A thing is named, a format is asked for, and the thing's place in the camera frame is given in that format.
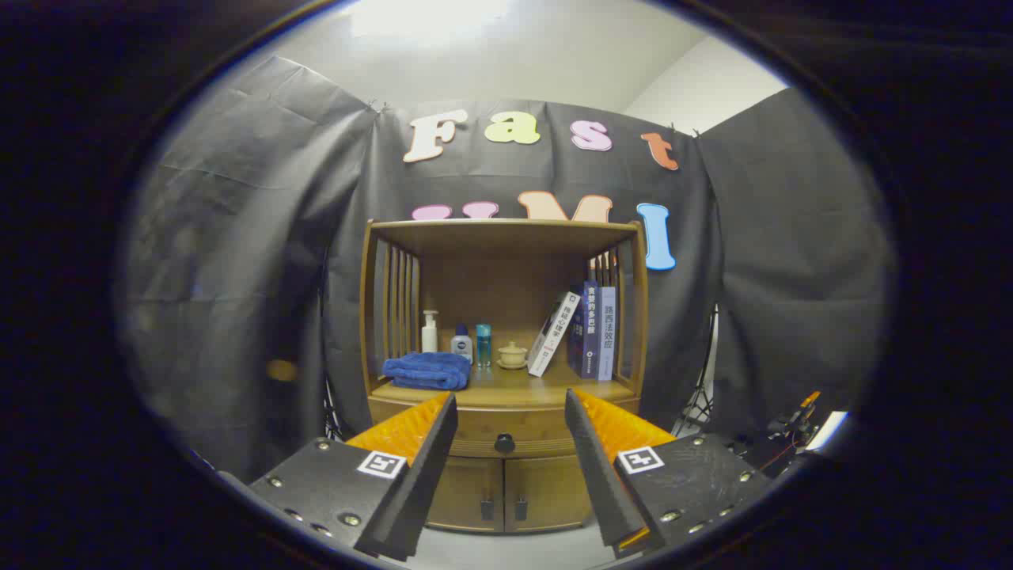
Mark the black electronic device with wires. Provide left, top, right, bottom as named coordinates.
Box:
left=734, top=390, right=824, bottom=476

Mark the wooden countertop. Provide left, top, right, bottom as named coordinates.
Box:
left=372, top=360, right=638, bottom=409

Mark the dark blue book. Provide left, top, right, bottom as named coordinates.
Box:
left=567, top=279, right=601, bottom=380

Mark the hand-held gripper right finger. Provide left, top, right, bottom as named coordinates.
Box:
left=564, top=387, right=772, bottom=557

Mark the wooden cabinet door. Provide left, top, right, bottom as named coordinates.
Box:
left=504, top=455, right=593, bottom=531
left=427, top=458, right=506, bottom=533

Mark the black backdrop stand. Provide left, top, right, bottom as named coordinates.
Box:
left=673, top=305, right=721, bottom=438
left=321, top=372, right=346, bottom=442

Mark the white book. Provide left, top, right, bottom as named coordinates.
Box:
left=527, top=291, right=581, bottom=378

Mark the wooden cabinet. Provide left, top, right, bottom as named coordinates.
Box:
left=358, top=218, right=650, bottom=534

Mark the wooden drawer with black knob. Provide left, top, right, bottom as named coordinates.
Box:
left=369, top=393, right=640, bottom=460

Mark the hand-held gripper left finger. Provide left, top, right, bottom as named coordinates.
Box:
left=247, top=392, right=460, bottom=563

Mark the light grey-blue book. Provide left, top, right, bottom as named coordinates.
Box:
left=598, top=286, right=617, bottom=382

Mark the folded blue towel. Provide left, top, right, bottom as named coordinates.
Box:
left=382, top=351, right=472, bottom=391

